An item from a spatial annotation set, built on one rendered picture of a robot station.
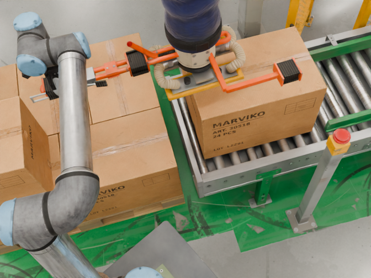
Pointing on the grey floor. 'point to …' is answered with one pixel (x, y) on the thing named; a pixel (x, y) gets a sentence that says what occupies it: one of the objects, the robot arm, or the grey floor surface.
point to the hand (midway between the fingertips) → (56, 86)
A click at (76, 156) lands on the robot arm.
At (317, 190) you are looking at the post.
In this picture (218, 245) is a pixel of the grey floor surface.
